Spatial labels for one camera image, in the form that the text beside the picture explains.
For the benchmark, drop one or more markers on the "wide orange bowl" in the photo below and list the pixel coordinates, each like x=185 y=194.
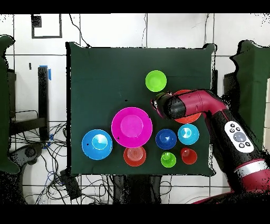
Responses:
x=187 y=119

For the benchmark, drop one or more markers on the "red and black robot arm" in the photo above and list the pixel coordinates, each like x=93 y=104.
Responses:
x=200 y=103

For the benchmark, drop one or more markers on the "black floor box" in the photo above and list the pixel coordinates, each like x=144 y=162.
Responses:
x=70 y=183

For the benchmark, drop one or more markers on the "small deep orange bowl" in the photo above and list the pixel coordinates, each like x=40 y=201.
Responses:
x=134 y=157

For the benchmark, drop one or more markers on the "green cup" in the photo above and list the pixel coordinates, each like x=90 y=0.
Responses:
x=168 y=160

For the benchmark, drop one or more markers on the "dark green tablecloth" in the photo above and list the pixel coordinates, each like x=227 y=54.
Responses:
x=95 y=84

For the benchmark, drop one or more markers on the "grey wheeled floor base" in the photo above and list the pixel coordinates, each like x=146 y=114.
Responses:
x=28 y=152

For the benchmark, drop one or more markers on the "small dark blue bowl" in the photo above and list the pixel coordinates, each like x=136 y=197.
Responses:
x=166 y=141

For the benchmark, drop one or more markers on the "small light blue bowl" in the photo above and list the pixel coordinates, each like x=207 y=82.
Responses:
x=193 y=137

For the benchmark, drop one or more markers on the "green cloth side table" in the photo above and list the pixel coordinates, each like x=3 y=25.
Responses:
x=3 y=105
x=253 y=84

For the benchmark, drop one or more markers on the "small green bowl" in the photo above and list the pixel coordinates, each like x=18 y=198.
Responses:
x=155 y=81

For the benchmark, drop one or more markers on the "medium blue bowl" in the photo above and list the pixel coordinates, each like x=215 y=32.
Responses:
x=90 y=148

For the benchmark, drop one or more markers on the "black post with blue tape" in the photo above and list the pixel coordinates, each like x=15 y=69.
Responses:
x=43 y=101

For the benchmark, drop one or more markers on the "white box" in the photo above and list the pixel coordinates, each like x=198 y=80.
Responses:
x=267 y=105

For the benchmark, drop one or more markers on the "large pink bowl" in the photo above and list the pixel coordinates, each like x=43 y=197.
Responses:
x=118 y=131

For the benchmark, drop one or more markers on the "orange cup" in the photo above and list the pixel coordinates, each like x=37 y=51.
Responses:
x=189 y=157

